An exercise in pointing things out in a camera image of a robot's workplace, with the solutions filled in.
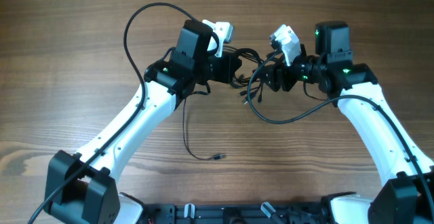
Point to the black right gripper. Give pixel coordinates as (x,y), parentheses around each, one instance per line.
(279,72)

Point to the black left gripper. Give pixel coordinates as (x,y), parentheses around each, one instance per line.
(230,61)

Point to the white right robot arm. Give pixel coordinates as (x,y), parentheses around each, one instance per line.
(406,173)

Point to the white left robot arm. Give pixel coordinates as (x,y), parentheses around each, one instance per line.
(82,187)

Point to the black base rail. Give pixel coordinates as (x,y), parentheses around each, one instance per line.
(292,213)

